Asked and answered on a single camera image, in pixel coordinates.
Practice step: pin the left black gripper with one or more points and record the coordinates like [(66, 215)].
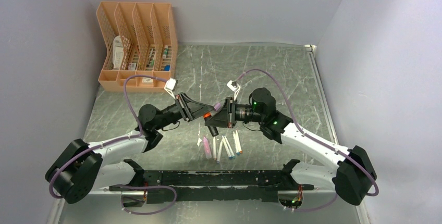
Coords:
[(190, 109)]

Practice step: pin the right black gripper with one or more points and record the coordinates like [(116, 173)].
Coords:
[(226, 116)]

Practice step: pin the black orange highlighter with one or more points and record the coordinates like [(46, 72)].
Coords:
[(213, 130)]

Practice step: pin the purple pink highlighter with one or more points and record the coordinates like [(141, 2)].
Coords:
[(207, 149)]

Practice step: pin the white pen orange cap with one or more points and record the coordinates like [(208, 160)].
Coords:
[(239, 144)]

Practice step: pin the white pen green cap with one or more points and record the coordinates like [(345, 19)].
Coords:
[(226, 147)]

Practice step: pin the white pen blue cap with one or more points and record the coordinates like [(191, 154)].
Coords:
[(237, 150)]

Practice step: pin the purple highlighter cap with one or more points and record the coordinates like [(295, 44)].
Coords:
[(217, 106)]

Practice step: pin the white pen grey cap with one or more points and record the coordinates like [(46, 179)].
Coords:
[(219, 152)]

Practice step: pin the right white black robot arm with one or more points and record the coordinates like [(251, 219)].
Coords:
[(347, 171)]

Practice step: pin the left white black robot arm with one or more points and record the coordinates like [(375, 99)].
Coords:
[(83, 167)]

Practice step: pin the orange plastic file organizer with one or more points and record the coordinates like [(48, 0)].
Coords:
[(150, 43)]

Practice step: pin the white paper packet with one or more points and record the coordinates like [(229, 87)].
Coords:
[(118, 52)]

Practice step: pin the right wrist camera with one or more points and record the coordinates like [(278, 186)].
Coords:
[(235, 87)]

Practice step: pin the black base frame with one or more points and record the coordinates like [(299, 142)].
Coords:
[(225, 185)]

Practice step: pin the aluminium rail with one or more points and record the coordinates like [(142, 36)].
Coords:
[(310, 50)]

